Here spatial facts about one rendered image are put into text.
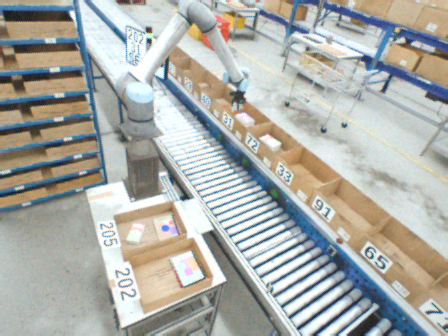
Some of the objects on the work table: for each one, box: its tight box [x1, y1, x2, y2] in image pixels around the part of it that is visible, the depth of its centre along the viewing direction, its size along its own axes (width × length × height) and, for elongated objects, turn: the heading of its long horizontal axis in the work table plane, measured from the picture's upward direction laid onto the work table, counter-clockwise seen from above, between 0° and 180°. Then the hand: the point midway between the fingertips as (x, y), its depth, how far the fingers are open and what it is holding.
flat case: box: [153, 215, 180, 241], centre depth 184 cm, size 14×19×2 cm
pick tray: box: [113, 201, 187, 262], centre depth 177 cm, size 28×38×10 cm
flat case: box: [171, 251, 206, 288], centre depth 163 cm, size 14×19×2 cm
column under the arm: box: [121, 141, 167, 202], centre depth 201 cm, size 26×26×33 cm
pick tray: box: [129, 237, 214, 315], centre depth 157 cm, size 28×38×10 cm
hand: (235, 109), depth 245 cm, fingers open, 5 cm apart
